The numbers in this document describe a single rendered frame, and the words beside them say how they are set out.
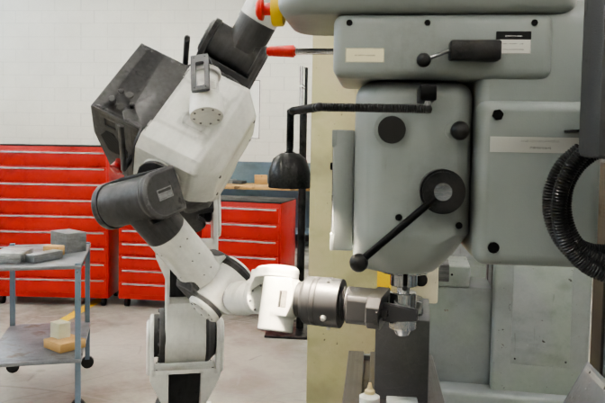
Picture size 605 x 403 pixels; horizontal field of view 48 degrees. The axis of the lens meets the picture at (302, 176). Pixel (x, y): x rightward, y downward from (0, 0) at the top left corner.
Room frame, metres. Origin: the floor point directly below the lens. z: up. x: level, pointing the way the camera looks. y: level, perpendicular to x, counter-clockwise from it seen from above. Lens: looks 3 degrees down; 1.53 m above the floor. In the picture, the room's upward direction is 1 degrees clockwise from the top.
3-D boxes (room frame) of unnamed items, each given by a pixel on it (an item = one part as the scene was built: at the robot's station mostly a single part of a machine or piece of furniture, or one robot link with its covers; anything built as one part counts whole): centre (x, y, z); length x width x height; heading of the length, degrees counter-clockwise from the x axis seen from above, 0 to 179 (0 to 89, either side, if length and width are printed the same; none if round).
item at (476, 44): (1.03, -0.23, 1.66); 0.12 x 0.04 x 0.04; 84
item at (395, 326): (1.17, -0.18, 1.23); 0.05 x 0.05 x 0.06
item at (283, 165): (1.16, 0.02, 1.48); 0.07 x 0.07 x 0.06
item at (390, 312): (1.14, -0.17, 1.24); 0.06 x 0.02 x 0.03; 73
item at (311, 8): (1.17, -0.20, 1.81); 0.47 x 0.26 x 0.16; 84
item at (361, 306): (1.20, -0.09, 1.23); 0.13 x 0.12 x 0.10; 163
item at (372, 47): (1.16, -0.22, 1.68); 0.34 x 0.24 x 0.10; 84
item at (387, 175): (1.17, -0.19, 1.47); 0.21 x 0.19 x 0.32; 174
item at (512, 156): (1.15, -0.37, 1.47); 0.24 x 0.19 x 0.26; 174
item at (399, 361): (1.58, -0.25, 1.05); 0.22 x 0.12 x 0.20; 170
